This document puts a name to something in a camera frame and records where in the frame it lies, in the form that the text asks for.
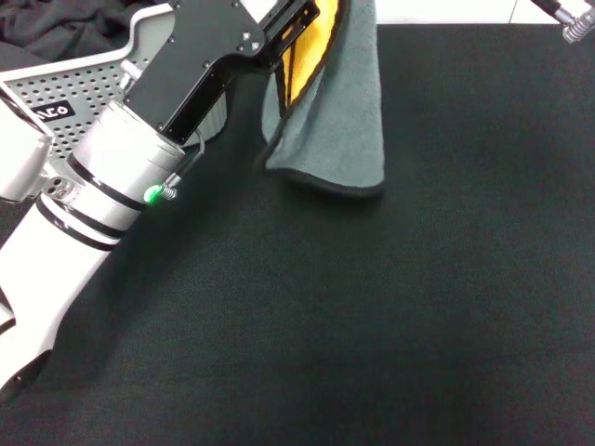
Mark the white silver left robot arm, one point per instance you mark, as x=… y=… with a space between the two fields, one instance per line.
x=116 y=148

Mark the grey perforated storage box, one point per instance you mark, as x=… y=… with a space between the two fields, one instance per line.
x=83 y=93

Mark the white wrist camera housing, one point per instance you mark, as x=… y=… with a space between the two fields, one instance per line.
x=21 y=148

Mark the black tablecloth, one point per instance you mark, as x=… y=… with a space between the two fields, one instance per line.
x=372 y=325

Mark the silver connector stub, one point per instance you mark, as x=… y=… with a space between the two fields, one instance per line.
x=129 y=73

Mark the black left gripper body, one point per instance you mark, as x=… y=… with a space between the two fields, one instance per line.
x=195 y=56

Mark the dark crumpled cloth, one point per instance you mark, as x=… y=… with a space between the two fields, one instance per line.
x=56 y=28

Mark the yellow and grey towel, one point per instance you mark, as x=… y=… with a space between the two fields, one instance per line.
x=344 y=116

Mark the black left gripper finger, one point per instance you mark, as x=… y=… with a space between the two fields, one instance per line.
x=288 y=23

